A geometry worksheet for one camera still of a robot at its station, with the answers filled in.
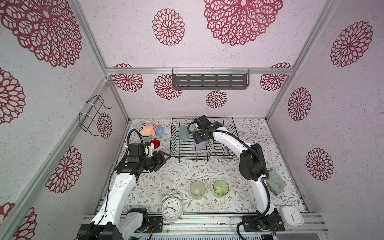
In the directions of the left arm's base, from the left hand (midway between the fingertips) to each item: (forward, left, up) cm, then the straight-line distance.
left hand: (168, 160), depth 79 cm
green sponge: (-7, -60, -14) cm, 63 cm away
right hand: (+22, -18, -6) cm, 29 cm away
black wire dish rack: (+21, -7, -17) cm, 28 cm away
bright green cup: (-9, -29, -16) cm, 34 cm away
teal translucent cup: (+27, -8, -10) cm, 29 cm away
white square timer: (-24, -61, -14) cm, 68 cm away
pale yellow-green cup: (-10, -16, -15) cm, 24 cm away
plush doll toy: (+31, +18, -10) cm, 38 cm away
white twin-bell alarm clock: (-20, -2, -13) cm, 24 cm away
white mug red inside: (+19, +10, -11) cm, 25 cm away
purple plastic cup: (+17, -19, -10) cm, 27 cm away
